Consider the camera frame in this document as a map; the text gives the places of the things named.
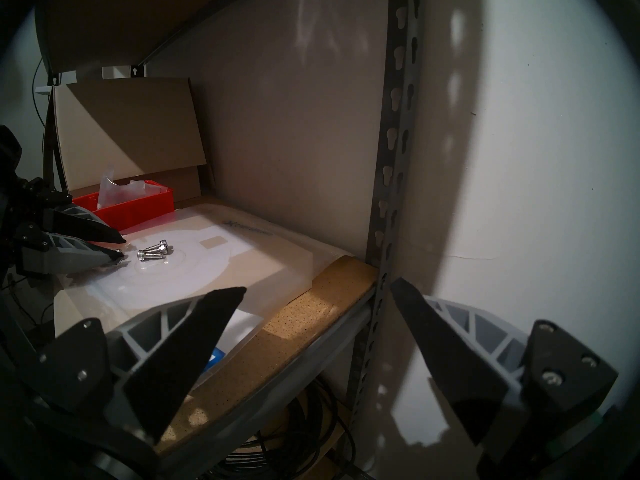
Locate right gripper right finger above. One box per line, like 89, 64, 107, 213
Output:
390, 277, 618, 465

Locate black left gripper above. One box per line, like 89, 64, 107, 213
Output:
0, 125, 127, 285

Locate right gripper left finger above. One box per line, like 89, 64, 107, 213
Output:
30, 286, 247, 445

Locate grey metal rack shelf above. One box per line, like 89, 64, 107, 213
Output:
35, 0, 423, 480

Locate clear plastic bag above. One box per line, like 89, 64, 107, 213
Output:
97, 168, 161, 210

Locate red plastic bin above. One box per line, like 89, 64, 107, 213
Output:
72, 181, 176, 232

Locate open brown cardboard box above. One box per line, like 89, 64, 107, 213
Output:
42, 78, 216, 210

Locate flat beige wrapped box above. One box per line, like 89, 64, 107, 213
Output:
52, 204, 353, 385

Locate black cable coil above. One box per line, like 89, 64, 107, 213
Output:
200, 379, 357, 480

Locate black hanging cable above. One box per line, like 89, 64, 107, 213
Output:
31, 59, 48, 130

